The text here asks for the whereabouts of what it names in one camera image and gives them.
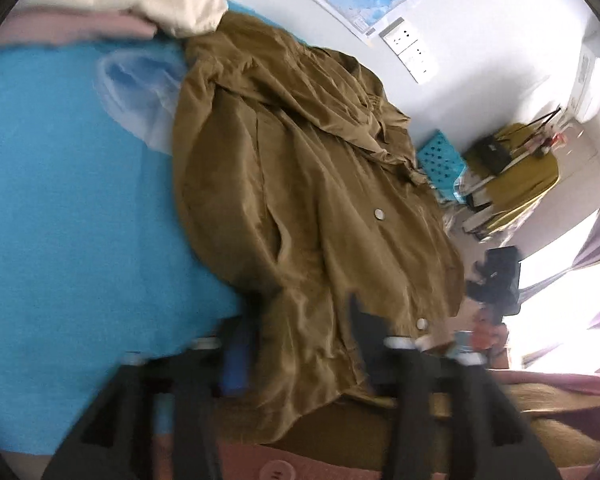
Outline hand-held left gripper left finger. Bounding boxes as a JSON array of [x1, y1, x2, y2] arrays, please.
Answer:
[[42, 317, 257, 480]]

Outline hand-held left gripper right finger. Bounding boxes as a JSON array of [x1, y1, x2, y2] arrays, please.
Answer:
[[347, 292, 546, 480]]

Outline brown jacket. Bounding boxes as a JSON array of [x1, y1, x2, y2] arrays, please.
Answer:
[[172, 10, 467, 448]]

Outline yellow covered clothes rack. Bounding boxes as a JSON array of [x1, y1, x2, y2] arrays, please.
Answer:
[[466, 122, 561, 233]]

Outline person's right hand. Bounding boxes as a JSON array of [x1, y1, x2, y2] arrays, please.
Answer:
[[471, 309, 511, 362]]

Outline white plastic bags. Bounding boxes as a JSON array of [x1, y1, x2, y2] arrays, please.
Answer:
[[442, 175, 478, 233]]

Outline black handbag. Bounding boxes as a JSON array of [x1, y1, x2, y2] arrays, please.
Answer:
[[466, 135, 514, 177]]

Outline turquoise plastic basket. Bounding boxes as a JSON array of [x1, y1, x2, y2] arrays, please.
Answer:
[[416, 130, 469, 202]]

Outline white air conditioner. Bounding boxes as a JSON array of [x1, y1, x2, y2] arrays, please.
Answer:
[[566, 25, 600, 124]]

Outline blue floral bedsheet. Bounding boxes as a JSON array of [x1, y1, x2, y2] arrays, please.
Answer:
[[0, 0, 246, 456]]

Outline pink garment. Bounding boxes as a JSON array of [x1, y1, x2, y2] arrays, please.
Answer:
[[0, 6, 157, 51]]

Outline white wall switch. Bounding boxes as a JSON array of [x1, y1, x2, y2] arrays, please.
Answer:
[[411, 59, 439, 84]]

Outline white wall socket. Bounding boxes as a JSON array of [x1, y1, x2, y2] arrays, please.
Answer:
[[380, 17, 415, 46], [396, 39, 427, 66]]

